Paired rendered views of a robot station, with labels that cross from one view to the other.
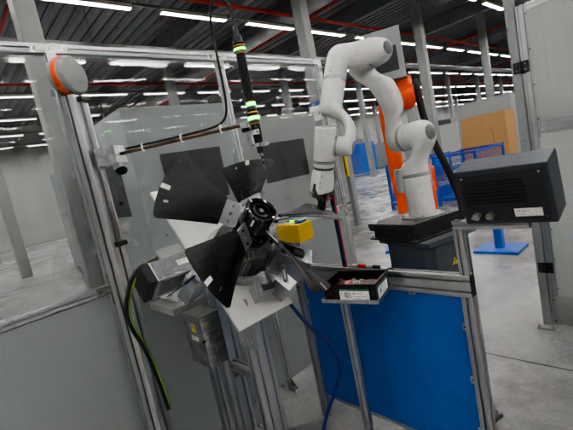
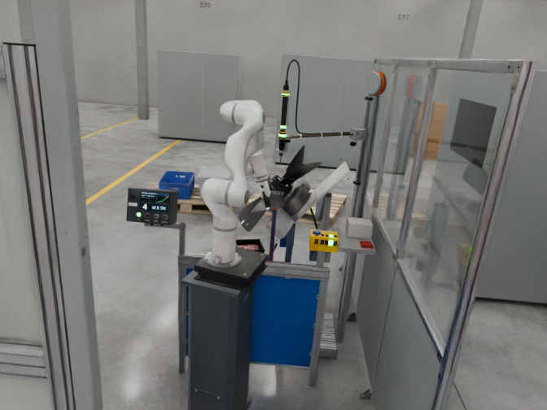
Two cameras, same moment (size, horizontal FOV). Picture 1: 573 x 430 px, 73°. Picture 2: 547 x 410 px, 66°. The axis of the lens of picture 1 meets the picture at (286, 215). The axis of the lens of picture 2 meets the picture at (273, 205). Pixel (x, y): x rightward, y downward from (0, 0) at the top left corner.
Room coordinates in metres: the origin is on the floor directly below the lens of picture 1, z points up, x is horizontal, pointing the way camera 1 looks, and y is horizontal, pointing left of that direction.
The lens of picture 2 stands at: (3.26, -1.83, 2.01)
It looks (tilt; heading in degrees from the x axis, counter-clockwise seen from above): 19 degrees down; 134
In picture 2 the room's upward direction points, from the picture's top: 4 degrees clockwise
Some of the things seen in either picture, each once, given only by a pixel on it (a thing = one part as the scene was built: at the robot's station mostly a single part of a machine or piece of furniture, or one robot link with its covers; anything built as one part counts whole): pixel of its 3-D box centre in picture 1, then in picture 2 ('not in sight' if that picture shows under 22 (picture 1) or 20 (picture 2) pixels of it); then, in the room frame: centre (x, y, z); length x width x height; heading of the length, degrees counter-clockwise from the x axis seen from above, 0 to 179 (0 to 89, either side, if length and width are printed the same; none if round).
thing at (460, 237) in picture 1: (461, 247); (181, 238); (1.31, -0.58, 0.96); 0.03 x 0.03 x 0.20; 42
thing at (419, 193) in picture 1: (419, 195); (224, 243); (1.75, -0.61, 1.10); 0.19 x 0.19 x 0.18
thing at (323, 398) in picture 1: (314, 347); (317, 333); (1.95, 0.00, 0.39); 0.04 x 0.04 x 0.78; 42
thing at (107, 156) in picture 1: (109, 156); (358, 133); (1.61, 0.66, 1.54); 0.10 x 0.07 x 0.09; 77
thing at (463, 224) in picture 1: (489, 223); (164, 224); (1.24, -0.64, 1.04); 0.24 x 0.03 x 0.03; 42
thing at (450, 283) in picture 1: (367, 276); (253, 266); (1.63, -0.29, 0.82); 0.90 x 0.04 x 0.08; 42
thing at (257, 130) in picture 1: (248, 90); (283, 119); (1.47, 0.05, 1.65); 0.04 x 0.04 x 0.46
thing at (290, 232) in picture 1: (295, 232); (323, 242); (1.93, -0.02, 1.02); 0.16 x 0.10 x 0.11; 42
